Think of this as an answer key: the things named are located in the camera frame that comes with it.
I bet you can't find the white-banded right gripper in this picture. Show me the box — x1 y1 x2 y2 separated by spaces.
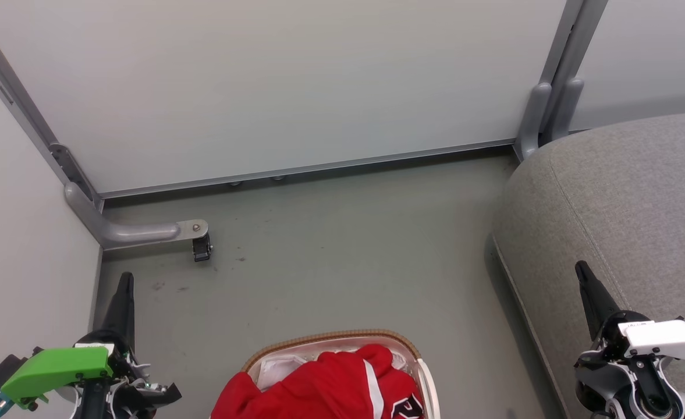
574 260 685 379

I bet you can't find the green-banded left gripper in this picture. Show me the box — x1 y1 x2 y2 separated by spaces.
2 272 183 409

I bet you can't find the wicker laundry basket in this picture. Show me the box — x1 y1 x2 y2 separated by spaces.
242 329 441 419

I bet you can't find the grey partition bottom rail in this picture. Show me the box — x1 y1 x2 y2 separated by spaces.
98 139 517 200

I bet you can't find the grey partition corner frame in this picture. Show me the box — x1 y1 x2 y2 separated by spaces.
0 6 101 201

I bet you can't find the grey metal partition foot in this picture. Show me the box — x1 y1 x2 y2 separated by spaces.
65 182 210 251

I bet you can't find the grey fabric sofa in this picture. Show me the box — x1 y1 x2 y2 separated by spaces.
492 109 685 419

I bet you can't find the red and white jersey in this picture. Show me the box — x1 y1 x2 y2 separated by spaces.
210 343 425 419

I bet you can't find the grey metal partition post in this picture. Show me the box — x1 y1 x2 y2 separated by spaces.
543 0 609 145
514 0 585 162

